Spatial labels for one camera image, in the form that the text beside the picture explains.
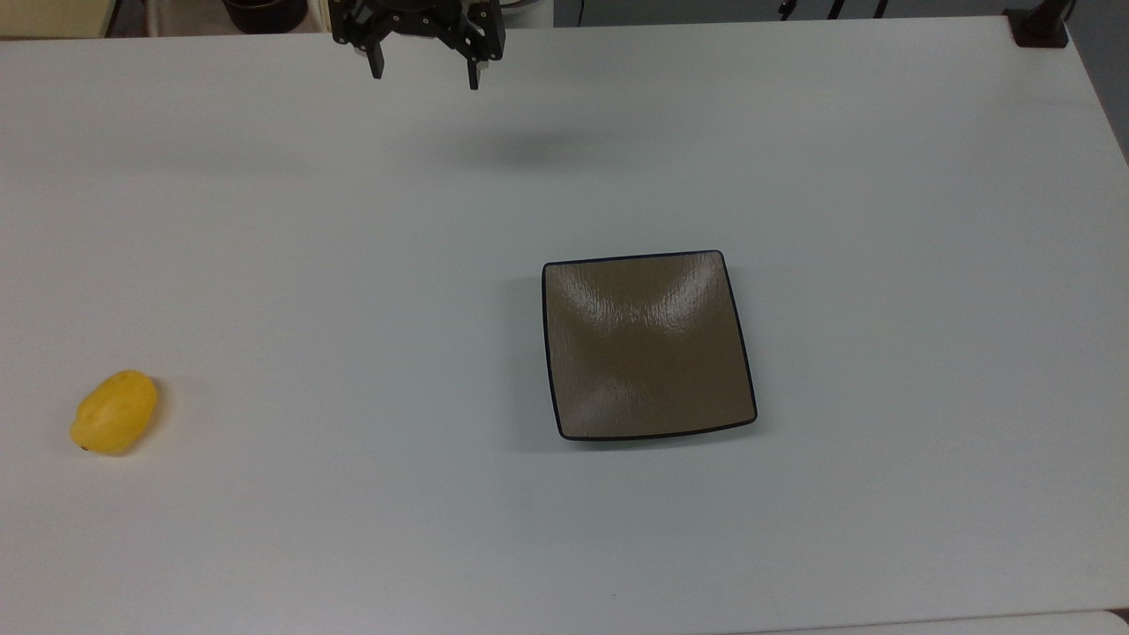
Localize brown square ceramic plate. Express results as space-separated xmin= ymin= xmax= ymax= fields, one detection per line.
xmin=541 ymin=250 xmax=759 ymax=442

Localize black table clamp mount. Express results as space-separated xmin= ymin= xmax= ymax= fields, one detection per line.
xmin=1003 ymin=0 xmax=1074 ymax=49

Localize beige wooden board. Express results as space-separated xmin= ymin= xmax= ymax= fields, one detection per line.
xmin=0 ymin=0 xmax=121 ymax=40

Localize yellow potato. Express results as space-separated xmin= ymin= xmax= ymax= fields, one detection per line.
xmin=71 ymin=370 xmax=160 ymax=457

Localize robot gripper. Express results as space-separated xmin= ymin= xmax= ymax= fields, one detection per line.
xmin=331 ymin=0 xmax=507 ymax=92

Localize black round bin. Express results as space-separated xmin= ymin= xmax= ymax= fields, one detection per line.
xmin=221 ymin=0 xmax=310 ymax=35

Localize black stand legs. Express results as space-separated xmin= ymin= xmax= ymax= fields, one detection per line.
xmin=776 ymin=0 xmax=892 ymax=21

